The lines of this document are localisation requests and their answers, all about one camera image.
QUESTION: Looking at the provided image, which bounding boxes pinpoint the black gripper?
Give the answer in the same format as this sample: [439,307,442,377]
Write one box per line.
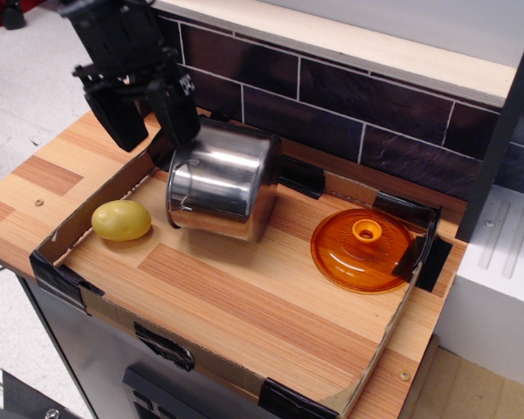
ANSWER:
[59,1,200,152]

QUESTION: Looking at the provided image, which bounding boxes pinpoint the stainless steel metal pot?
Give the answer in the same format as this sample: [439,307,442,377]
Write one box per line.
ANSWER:
[166,118,282,243]

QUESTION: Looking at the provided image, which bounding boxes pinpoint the cardboard fence with black tape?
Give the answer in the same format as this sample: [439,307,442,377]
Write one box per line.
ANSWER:
[29,111,454,419]

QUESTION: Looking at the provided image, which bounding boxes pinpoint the orange transparent pot lid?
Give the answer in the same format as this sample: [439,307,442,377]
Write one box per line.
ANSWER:
[311,209,419,294]

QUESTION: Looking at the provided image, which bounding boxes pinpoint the yellow potato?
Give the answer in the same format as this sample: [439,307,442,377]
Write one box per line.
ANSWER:
[91,200,152,242]

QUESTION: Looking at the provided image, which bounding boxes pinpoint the black caster wheel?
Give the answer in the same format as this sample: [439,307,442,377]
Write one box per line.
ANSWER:
[0,0,25,31]

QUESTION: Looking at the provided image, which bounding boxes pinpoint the black oven control panel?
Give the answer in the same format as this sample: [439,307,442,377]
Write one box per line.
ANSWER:
[122,364,208,418]

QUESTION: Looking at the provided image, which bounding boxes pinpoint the white drainboard sink unit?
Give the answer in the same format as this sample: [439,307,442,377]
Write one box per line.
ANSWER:
[435,186,524,385]

